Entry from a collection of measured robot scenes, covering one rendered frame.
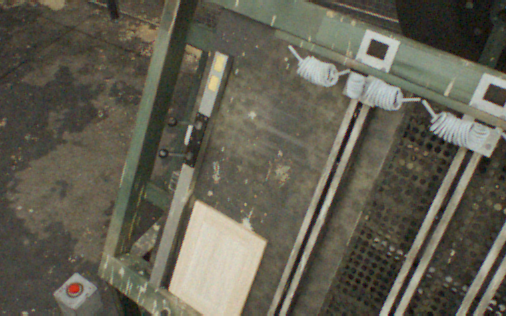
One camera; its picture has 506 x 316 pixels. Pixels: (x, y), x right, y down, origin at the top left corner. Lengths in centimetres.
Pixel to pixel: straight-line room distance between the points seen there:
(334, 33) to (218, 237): 85
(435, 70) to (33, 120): 342
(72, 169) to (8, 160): 47
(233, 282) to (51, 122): 265
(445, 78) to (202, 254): 108
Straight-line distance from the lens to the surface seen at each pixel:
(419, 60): 156
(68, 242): 360
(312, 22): 166
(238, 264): 201
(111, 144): 409
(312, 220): 176
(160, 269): 221
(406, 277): 174
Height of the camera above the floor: 282
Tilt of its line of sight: 47 degrees down
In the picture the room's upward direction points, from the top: straight up
